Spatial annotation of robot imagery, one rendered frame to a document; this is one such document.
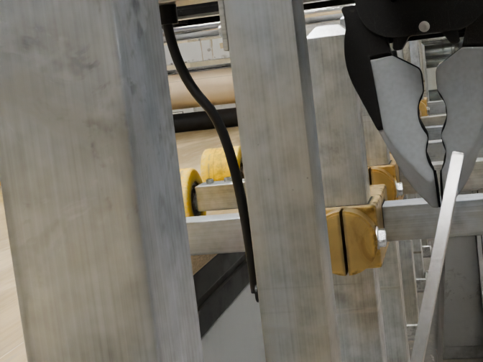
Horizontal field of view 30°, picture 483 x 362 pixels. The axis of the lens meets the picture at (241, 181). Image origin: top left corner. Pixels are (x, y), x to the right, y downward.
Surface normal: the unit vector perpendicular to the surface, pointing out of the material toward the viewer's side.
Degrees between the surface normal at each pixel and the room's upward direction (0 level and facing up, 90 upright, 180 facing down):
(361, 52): 90
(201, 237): 90
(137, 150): 90
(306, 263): 90
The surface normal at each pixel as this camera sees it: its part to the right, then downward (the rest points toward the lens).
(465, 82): -0.22, 0.14
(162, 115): 0.97, -0.09
